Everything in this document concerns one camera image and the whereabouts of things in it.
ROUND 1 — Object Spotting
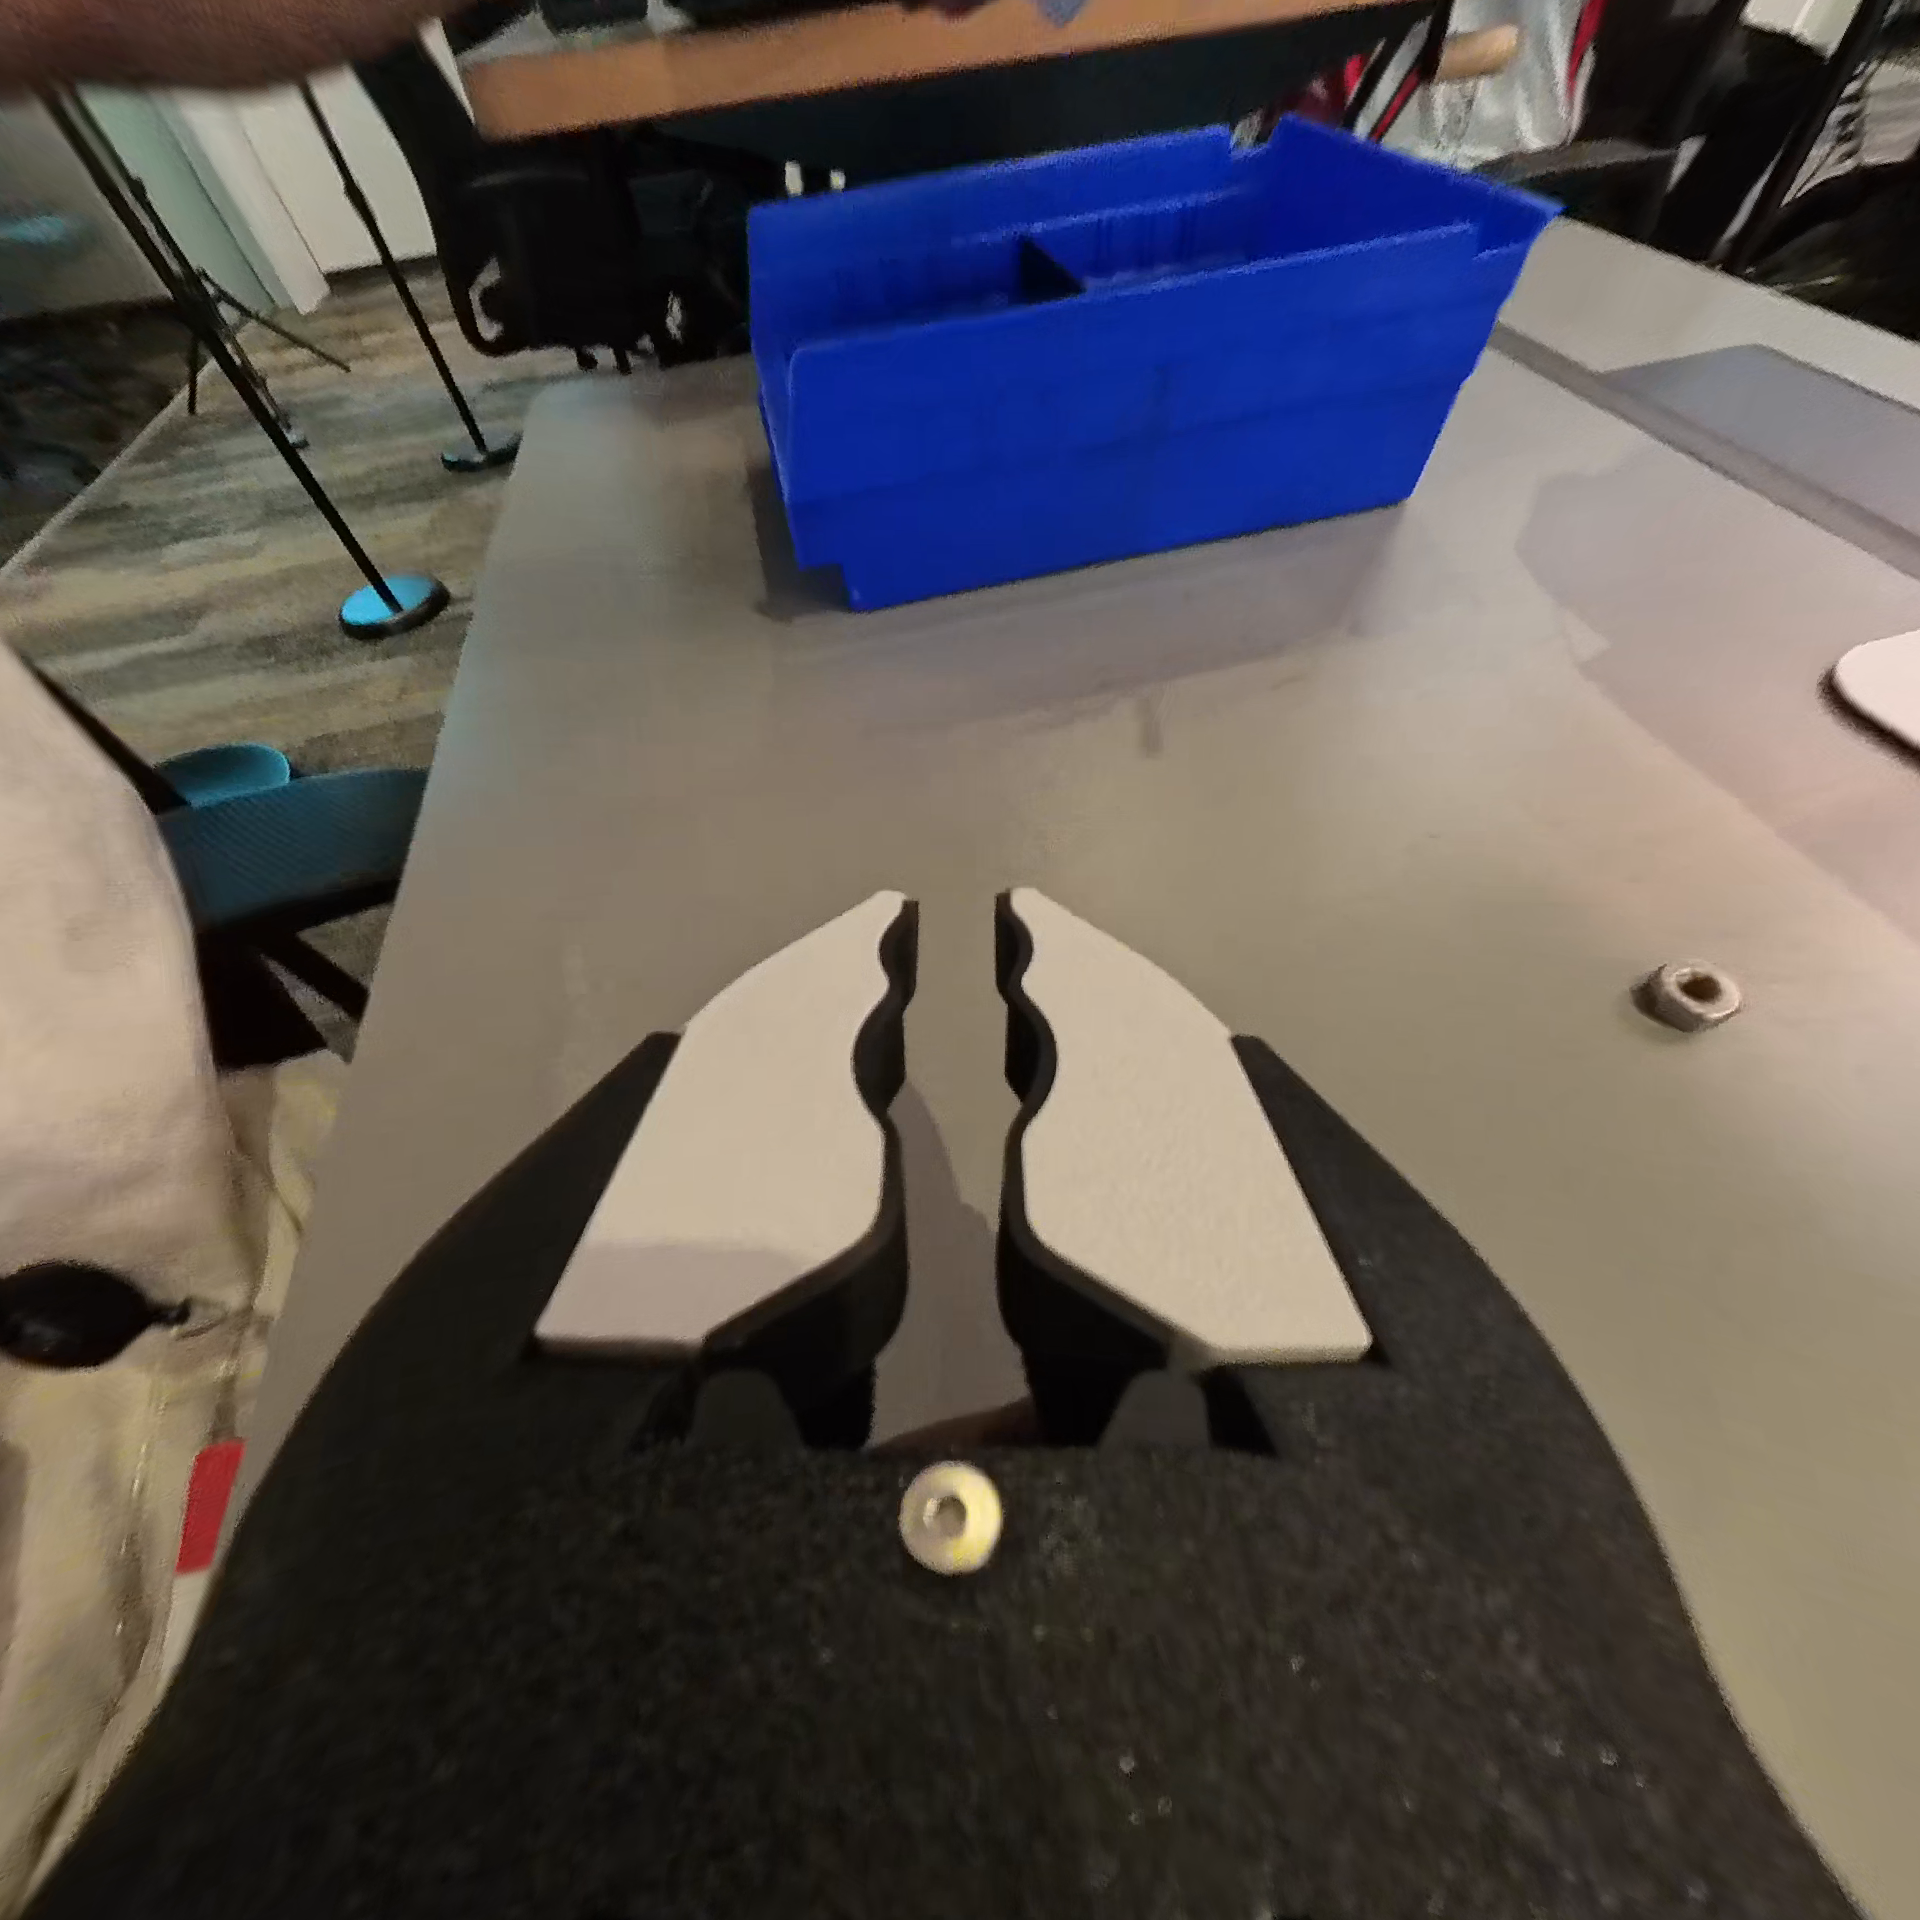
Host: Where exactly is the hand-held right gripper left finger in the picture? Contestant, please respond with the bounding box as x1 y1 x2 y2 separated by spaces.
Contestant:
533 889 921 1365

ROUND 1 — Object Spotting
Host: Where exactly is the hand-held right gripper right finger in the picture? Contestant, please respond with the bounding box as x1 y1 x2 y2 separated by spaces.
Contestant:
993 885 1377 1376

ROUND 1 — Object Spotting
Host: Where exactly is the steel hex nut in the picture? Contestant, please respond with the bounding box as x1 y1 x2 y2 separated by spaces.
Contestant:
1636 960 1747 1035

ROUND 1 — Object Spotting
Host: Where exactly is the blue plastic bin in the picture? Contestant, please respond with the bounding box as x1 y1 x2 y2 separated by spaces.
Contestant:
744 111 1561 615

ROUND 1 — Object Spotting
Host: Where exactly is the person's left forearm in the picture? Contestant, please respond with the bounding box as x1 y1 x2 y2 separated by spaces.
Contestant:
0 0 452 93

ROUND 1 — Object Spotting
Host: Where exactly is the teal office chair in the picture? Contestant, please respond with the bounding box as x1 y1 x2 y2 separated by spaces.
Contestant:
150 743 428 1066

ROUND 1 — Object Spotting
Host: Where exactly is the red tag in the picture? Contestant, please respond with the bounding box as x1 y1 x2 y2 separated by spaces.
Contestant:
179 1438 244 1575

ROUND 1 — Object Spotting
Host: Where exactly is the black floor stand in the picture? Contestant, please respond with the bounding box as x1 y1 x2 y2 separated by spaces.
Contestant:
292 75 521 474
30 82 452 639

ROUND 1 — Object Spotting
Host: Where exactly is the white tablet stand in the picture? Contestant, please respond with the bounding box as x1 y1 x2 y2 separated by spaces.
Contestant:
1827 630 1920 754

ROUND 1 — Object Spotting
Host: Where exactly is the black office chair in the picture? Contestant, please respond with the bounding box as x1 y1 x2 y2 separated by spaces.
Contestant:
404 62 752 377

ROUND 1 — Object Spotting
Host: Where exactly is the wooden office desk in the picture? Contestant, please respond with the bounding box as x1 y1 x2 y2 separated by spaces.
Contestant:
465 0 1441 145

